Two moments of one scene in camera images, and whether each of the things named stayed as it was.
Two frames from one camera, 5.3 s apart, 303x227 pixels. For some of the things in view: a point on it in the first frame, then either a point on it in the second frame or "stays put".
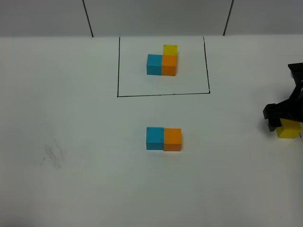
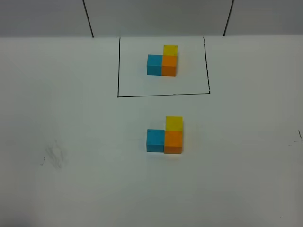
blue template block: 154,64 stays put
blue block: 155,138 stays put
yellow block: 289,129 → 173,123
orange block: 172,139 stays put
